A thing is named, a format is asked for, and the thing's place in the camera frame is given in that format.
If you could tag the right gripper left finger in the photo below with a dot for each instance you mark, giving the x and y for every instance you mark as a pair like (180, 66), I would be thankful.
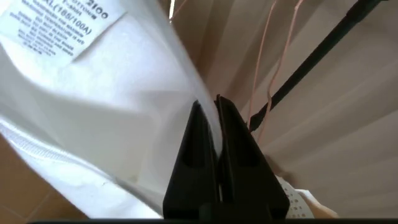
(192, 174)

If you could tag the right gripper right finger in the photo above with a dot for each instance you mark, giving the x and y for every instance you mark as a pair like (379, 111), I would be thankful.
(245, 174)

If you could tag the white printed t-shirt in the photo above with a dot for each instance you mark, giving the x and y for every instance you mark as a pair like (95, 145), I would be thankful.
(93, 109)

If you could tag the white laundry basket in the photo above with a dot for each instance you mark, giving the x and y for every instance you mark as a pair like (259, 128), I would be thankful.
(293, 202)

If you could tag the black clothes rack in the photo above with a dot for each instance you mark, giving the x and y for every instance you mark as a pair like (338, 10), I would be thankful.
(311, 59)

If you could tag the beige curtain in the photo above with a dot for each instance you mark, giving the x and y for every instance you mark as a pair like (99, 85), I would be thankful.
(342, 124)

